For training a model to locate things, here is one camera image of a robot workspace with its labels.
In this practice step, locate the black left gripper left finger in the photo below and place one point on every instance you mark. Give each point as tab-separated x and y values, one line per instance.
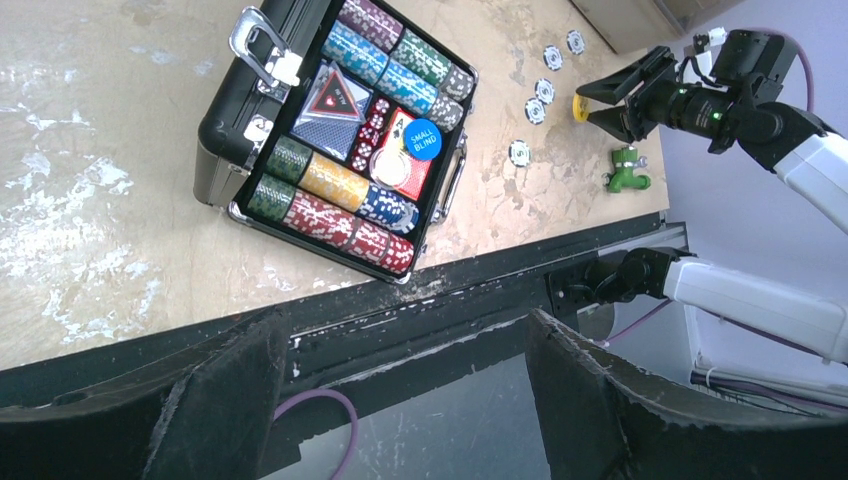
204	412

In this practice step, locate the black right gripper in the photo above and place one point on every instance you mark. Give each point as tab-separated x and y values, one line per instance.
726	107

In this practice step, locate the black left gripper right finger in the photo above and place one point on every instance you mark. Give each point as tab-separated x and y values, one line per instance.
602	417

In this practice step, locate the yellow big blind button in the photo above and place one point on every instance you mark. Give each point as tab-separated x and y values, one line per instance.
581	108

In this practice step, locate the white blue chip three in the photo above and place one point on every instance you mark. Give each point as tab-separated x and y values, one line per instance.
545	91

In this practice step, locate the white blue chip one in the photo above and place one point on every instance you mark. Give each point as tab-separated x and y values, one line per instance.
575	42

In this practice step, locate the white blue chip two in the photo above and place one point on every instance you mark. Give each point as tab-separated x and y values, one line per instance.
553	58

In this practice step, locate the white blue chip four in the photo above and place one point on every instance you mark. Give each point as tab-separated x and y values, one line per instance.
535	111

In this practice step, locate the white blue chip five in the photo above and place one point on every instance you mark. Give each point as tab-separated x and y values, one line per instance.
519	153

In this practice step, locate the blue small blind button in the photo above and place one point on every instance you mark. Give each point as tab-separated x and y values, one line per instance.
422	139

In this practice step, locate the black poker set case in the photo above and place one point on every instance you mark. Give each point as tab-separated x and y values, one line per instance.
247	161

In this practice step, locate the blue playing card deck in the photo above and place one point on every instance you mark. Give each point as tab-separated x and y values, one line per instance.
332	137

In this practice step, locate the red triangular all-in marker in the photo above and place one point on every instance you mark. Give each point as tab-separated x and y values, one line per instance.
334	96

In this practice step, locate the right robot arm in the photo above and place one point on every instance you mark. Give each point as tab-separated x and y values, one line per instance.
766	173

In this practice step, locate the green pipe valve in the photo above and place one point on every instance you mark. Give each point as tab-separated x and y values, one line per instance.
625	161

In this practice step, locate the red playing card deck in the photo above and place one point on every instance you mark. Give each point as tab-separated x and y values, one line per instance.
393	139

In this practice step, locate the green chip stack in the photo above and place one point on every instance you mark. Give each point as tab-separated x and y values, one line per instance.
453	84

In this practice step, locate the red chip stack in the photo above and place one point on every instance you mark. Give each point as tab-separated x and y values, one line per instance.
347	233

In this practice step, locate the dark blue chip stack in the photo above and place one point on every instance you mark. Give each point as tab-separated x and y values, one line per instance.
389	210

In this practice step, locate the red dice row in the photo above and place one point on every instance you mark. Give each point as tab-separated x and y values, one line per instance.
369	135

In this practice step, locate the purple chip stack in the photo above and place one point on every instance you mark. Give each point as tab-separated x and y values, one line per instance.
371	22

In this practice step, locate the yellow chip stack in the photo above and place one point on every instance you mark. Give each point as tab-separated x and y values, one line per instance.
334	183

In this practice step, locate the light blue chip stack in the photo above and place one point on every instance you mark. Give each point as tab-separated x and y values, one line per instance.
377	69

